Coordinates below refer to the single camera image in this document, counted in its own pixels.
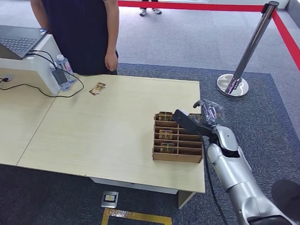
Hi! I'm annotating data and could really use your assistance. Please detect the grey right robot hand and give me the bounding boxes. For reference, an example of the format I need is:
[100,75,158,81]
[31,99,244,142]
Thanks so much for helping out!
[193,99,227,128]

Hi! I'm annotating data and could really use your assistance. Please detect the wooden card holder rack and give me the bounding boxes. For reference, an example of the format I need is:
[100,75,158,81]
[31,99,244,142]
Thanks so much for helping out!
[152,112,204,164]

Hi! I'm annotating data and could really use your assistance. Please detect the person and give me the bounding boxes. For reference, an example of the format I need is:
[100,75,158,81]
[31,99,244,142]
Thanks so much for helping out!
[139,0,162,17]
[29,0,120,76]

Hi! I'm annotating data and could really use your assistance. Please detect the person's left hand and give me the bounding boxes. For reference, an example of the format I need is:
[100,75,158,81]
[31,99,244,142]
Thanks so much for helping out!
[104,51,118,72]

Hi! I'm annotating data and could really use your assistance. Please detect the chrome stanchion base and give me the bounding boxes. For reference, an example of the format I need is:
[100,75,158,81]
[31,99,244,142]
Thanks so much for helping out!
[216,74,249,99]

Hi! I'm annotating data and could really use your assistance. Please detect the dark blue carpet rug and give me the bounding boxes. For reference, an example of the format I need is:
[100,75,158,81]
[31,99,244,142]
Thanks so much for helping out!
[0,63,300,225]

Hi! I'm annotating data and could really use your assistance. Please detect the red barrier belt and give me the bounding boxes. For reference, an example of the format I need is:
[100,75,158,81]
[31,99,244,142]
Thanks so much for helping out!
[271,10,300,72]
[117,0,265,13]

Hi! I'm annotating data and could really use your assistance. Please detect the black round disc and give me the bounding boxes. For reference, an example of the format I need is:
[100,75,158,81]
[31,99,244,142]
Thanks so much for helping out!
[271,179,300,223]

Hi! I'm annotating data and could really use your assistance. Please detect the light wooden desk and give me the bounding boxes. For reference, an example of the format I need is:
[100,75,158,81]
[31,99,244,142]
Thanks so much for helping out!
[0,68,57,167]
[17,74,206,209]

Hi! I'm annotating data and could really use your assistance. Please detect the metal floor socket box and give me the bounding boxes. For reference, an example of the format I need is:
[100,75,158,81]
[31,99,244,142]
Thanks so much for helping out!
[100,191,119,209]

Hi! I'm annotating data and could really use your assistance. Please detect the clear plastic water bottle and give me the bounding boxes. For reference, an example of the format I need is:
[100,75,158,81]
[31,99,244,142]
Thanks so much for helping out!
[48,63,71,92]
[56,54,78,85]

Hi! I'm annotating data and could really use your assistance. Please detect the black power adapter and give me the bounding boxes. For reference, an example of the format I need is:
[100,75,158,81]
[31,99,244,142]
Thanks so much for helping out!
[51,68,69,87]

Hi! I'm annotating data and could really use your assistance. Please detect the white desk riser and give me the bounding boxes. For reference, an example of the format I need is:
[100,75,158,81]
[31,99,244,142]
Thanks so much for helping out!
[0,34,62,96]

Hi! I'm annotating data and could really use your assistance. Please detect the dark grey laptop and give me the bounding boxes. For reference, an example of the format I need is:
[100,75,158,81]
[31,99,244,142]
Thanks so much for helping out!
[0,24,50,60]

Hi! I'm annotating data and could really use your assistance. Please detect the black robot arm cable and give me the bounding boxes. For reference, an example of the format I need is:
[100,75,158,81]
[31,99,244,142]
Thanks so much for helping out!
[201,133,229,225]

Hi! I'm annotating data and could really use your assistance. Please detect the chrome stanchion post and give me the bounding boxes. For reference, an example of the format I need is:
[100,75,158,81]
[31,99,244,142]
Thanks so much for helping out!
[225,1,280,95]

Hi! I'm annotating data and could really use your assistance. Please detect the long black cable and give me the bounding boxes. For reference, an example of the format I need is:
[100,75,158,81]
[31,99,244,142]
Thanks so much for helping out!
[0,52,84,98]

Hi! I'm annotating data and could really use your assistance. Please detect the short black laptop cable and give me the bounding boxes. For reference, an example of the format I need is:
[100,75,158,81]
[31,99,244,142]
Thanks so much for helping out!
[29,49,58,70]

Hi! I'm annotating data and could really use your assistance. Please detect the grey desk cable grommet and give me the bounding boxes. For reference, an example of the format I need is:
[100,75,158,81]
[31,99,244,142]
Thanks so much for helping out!
[0,74,15,84]

